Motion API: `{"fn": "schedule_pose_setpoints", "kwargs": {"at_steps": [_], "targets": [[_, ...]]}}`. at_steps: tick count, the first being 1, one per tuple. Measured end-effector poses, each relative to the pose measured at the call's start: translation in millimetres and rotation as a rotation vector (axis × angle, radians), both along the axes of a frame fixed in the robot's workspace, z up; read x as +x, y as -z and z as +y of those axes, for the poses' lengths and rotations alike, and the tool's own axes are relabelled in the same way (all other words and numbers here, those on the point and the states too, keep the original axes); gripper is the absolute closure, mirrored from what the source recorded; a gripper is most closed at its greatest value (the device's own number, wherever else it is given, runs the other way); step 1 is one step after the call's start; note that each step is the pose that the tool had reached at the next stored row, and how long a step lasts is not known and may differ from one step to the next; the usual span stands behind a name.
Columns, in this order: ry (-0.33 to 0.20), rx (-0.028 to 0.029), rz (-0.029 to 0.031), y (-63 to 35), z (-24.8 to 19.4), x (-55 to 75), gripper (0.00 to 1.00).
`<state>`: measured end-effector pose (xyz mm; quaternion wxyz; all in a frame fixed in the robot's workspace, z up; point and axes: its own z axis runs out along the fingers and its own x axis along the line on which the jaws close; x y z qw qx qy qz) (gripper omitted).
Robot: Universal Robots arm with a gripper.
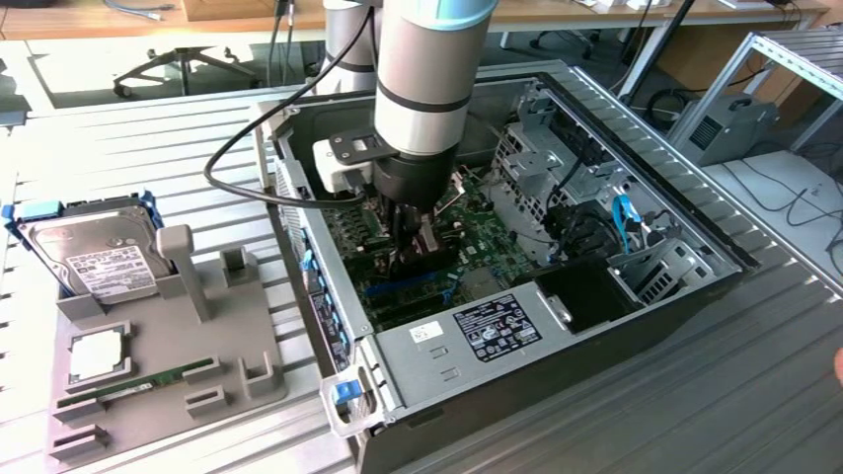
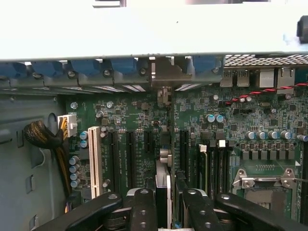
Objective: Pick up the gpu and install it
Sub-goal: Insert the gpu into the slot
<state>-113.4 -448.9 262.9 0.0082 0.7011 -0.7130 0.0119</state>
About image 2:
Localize empty black RAM slot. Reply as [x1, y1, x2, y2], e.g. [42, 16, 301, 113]
[208, 141, 219, 200]
[218, 141, 231, 197]

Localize long black expansion slot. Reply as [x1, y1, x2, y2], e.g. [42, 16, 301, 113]
[126, 130, 137, 193]
[180, 129, 190, 180]
[108, 129, 119, 193]

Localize CPU socket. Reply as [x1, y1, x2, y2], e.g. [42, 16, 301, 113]
[232, 168, 303, 231]

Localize short black expansion slot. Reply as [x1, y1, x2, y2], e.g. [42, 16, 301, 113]
[143, 131, 154, 154]

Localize white PCI expansion slot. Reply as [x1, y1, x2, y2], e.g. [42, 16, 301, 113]
[88, 126, 104, 200]

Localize green motherboard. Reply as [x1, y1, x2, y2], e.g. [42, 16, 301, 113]
[64, 85, 308, 231]

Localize white power connector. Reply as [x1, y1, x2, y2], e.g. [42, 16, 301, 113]
[57, 114, 78, 138]

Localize silver USB port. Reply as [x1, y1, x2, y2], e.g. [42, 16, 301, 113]
[219, 69, 234, 88]
[236, 69, 251, 87]

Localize open black PC case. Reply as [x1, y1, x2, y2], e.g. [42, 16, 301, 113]
[0, 49, 308, 231]

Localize blue slot retainer clip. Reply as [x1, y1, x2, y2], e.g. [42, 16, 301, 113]
[0, 62, 27, 78]
[69, 59, 103, 77]
[192, 55, 223, 76]
[31, 60, 65, 78]
[110, 57, 136, 76]

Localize silver display port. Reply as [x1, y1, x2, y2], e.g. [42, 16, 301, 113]
[258, 69, 275, 89]

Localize silver ethernet port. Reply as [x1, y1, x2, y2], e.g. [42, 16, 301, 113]
[276, 68, 297, 95]

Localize black yellow braided cable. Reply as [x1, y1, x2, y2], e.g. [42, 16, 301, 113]
[23, 119, 73, 215]

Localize red black twisted wire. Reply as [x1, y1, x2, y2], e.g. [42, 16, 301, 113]
[225, 82, 308, 106]

